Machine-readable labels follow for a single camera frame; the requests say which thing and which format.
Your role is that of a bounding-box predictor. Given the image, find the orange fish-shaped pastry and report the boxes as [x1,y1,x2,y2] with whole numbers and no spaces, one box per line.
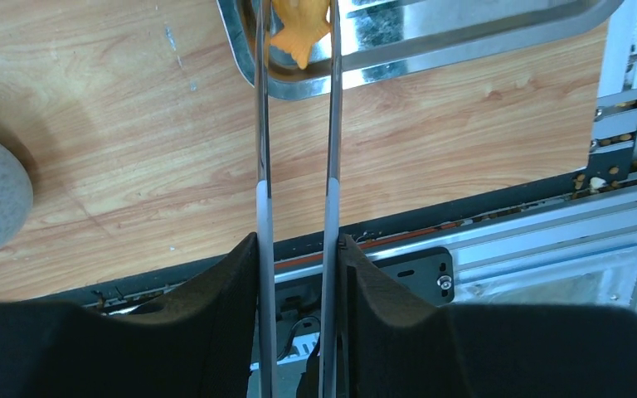
[270,0,331,70]

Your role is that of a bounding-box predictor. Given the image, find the metal tongs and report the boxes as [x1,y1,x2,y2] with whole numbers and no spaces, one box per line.
[255,1,343,397]

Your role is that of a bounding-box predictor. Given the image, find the metal serving tray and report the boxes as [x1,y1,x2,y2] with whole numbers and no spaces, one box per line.
[216,1,624,100]

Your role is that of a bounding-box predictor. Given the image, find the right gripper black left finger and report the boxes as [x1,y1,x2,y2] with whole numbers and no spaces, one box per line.
[0,234,259,397]

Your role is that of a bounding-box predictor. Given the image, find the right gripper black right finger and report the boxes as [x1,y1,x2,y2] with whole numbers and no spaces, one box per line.
[338,234,637,398]

